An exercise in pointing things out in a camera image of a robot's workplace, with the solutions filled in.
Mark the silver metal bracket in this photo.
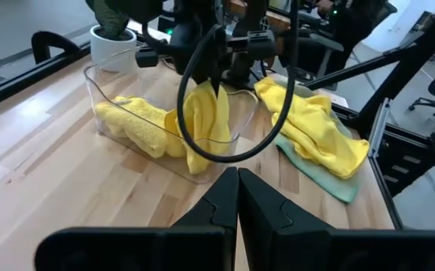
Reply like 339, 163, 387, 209
367, 97, 391, 159

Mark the yellow microfiber towel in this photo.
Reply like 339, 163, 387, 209
163, 81, 233, 176
95, 96, 169, 159
254, 77, 371, 180

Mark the green plant in white pot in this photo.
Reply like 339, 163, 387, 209
85, 0, 139, 75

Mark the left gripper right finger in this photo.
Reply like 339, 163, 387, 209
238, 167, 435, 271

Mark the person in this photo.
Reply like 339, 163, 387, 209
313, 0, 399, 91

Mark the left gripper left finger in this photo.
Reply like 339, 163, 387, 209
33, 166, 239, 271

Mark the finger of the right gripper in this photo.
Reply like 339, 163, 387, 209
211, 30, 277, 98
135, 47, 217, 95

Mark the green microfiber towel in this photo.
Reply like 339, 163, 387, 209
269, 73, 361, 204

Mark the clear plastic bin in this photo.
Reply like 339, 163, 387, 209
84, 56, 260, 185

